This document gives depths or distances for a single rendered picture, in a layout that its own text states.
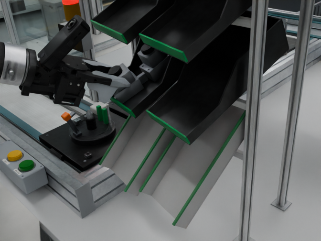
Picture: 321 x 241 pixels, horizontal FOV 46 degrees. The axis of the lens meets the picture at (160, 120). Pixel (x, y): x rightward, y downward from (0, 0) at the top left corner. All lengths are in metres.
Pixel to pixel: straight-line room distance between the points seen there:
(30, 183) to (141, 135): 0.35
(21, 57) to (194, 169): 0.41
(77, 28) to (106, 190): 0.49
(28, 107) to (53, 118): 0.15
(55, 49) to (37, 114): 0.74
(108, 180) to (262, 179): 0.44
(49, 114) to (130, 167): 0.59
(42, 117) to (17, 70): 0.72
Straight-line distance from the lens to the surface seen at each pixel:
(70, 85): 0.77
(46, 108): 1.50
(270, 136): 1.34
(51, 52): 0.75
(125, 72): 0.81
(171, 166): 0.88
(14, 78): 0.74
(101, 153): 1.09
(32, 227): 1.09
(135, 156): 0.94
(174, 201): 0.85
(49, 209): 1.12
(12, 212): 1.15
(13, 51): 0.74
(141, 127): 0.96
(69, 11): 1.25
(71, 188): 1.01
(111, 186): 1.08
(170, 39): 0.69
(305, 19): 0.83
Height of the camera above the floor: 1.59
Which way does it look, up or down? 31 degrees down
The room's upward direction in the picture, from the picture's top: 4 degrees counter-clockwise
